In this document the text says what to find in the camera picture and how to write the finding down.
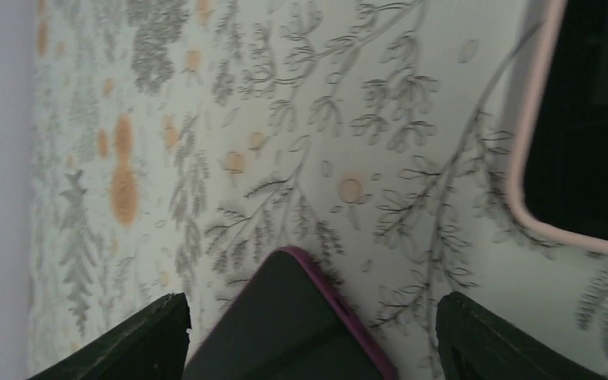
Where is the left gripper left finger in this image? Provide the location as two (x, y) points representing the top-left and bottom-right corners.
(32, 293), (191, 380)

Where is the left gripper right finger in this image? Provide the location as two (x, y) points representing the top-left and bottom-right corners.
(435, 291), (604, 380)

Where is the purple smartphone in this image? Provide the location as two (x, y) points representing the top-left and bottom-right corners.
(182, 246), (398, 379)

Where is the pink-edged black smartphone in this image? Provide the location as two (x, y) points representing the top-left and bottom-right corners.
(506, 1), (608, 256)

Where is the floral patterned table mat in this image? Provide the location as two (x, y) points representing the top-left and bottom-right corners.
(27, 1), (608, 379)

